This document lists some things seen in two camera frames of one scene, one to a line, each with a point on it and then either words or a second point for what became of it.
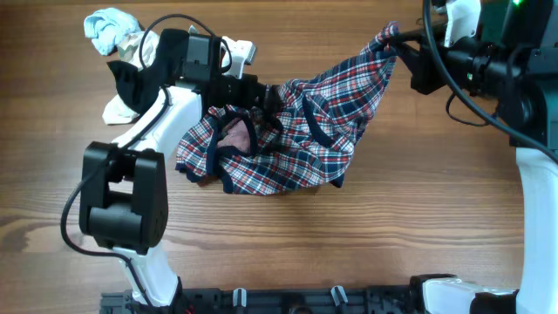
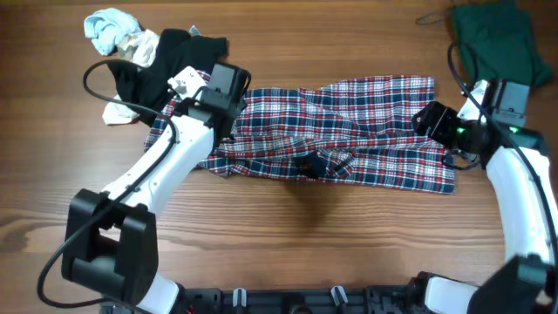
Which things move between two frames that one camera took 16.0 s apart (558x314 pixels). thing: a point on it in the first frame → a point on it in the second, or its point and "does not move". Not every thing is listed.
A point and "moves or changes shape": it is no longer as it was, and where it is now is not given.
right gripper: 424,68 → 430,124
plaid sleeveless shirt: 304,143 moves or changes shape
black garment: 137,87 does not move
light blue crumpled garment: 106,28 does not move
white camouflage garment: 116,111 does not move
